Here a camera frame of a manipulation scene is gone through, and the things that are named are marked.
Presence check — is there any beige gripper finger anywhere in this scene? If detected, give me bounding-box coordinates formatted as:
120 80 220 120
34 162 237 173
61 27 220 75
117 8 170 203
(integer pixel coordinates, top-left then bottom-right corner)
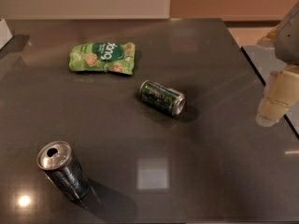
256 64 299 127

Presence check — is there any green soda can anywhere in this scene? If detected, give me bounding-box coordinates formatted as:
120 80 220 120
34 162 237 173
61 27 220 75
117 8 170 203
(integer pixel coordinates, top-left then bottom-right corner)
139 80 186 117

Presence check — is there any dark upright soda can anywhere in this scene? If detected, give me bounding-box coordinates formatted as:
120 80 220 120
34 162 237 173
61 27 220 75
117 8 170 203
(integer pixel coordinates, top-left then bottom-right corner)
36 141 90 202

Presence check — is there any grey side table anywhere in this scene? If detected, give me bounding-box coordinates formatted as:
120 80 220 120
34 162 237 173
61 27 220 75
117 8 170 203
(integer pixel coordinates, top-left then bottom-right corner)
241 46 299 137

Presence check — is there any green snack bag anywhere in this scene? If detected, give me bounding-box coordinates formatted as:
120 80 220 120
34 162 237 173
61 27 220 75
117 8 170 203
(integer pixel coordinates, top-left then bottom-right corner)
68 42 135 75

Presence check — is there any white box at left edge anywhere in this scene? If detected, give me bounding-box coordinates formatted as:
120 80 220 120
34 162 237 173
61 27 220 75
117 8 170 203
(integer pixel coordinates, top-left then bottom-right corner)
0 19 13 49

